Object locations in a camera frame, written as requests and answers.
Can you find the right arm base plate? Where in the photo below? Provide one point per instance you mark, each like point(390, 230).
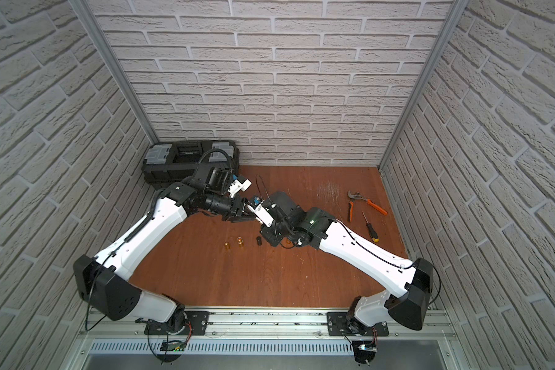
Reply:
point(341, 323)

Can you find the orange handled pliers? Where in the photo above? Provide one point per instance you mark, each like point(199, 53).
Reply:
point(358, 196)

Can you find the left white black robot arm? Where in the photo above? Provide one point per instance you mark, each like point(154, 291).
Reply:
point(103, 280)

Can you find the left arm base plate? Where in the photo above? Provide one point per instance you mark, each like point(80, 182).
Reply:
point(194, 322)

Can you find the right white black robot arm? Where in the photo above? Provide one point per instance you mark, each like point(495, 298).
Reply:
point(407, 284)

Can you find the black grey toolbox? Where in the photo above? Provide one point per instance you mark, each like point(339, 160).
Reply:
point(166, 163)

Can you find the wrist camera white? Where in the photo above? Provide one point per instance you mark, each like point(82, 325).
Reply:
point(260, 212)
point(240, 183)

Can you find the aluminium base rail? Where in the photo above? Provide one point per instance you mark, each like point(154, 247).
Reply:
point(305, 323)

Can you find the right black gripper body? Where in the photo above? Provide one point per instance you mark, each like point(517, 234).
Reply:
point(274, 233)

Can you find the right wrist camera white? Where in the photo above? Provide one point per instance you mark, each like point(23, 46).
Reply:
point(260, 212)

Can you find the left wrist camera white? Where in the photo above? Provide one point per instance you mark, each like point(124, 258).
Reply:
point(240, 183)

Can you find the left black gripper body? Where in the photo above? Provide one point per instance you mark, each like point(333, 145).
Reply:
point(233, 209)

